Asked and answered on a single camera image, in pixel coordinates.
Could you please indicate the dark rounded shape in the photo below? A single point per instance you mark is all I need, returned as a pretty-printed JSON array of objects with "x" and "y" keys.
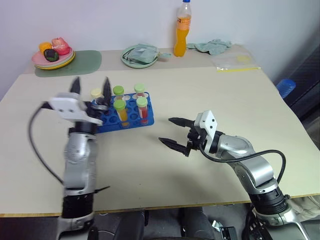
[{"x": 197, "y": 223}]

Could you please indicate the yellow plate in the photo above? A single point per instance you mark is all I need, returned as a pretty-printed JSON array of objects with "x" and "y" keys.
[{"x": 66, "y": 62}]

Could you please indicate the blue ribbed cap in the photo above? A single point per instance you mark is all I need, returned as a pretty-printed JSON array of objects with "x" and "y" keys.
[{"x": 286, "y": 87}]

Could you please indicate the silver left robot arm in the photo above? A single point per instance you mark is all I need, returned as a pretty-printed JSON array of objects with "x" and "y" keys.
[{"x": 77, "y": 162}]

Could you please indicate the pale green pouch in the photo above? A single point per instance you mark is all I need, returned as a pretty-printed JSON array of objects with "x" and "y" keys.
[{"x": 143, "y": 53}]

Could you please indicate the pink plate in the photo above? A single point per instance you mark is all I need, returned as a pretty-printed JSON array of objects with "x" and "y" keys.
[{"x": 38, "y": 60}]

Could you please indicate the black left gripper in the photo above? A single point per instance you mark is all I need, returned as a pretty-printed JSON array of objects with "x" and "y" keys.
[{"x": 96, "y": 108}]

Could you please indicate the pale green plate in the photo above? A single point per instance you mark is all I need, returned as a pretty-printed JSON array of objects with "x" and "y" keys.
[{"x": 130, "y": 62}]

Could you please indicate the pale yellow capped test tube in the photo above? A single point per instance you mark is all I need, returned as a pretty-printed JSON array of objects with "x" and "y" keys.
[{"x": 97, "y": 93}]

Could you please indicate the green capped red test tube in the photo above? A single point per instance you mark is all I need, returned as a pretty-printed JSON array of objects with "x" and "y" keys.
[
  {"x": 143, "y": 108},
  {"x": 139, "y": 90}
]

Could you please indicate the clear zip plastic bag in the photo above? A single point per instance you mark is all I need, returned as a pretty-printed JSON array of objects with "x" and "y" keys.
[{"x": 235, "y": 62}]

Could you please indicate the green capped orange test tube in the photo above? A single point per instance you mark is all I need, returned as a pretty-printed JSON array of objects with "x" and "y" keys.
[{"x": 122, "y": 111}]

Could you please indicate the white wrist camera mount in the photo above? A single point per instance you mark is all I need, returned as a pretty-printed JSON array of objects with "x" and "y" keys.
[
  {"x": 68, "y": 107},
  {"x": 208, "y": 125}
]

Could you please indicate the orange toy fruit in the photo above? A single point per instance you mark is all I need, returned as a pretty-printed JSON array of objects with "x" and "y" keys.
[{"x": 45, "y": 46}]

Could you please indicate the green capped yellow test tube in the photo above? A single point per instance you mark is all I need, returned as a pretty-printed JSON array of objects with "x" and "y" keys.
[{"x": 118, "y": 91}]

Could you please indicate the green crumpled cloth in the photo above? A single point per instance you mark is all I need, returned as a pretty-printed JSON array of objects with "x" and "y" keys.
[{"x": 212, "y": 47}]

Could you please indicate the green placemat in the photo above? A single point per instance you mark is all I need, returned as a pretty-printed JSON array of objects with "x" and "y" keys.
[{"x": 85, "y": 62}]

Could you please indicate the blue test tube rack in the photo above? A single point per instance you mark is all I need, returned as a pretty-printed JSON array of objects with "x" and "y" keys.
[{"x": 137, "y": 117}]

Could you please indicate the dark purple toy fruit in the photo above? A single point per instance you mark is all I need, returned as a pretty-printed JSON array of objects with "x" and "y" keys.
[{"x": 51, "y": 55}]

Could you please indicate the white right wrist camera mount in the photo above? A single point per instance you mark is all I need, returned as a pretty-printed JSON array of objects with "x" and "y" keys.
[{"x": 208, "y": 125}]

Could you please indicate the orange drink plastic bottle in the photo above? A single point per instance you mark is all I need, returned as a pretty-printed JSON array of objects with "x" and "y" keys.
[{"x": 182, "y": 37}]

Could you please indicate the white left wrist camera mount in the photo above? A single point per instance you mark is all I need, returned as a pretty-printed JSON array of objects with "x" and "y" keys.
[{"x": 68, "y": 107}]

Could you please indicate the red toy apple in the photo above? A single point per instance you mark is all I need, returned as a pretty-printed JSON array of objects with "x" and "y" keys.
[{"x": 60, "y": 46}]

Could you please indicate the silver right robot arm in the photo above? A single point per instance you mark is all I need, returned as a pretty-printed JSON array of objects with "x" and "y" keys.
[{"x": 255, "y": 170}]

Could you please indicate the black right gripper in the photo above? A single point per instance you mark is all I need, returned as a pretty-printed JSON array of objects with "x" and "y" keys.
[{"x": 196, "y": 140}]

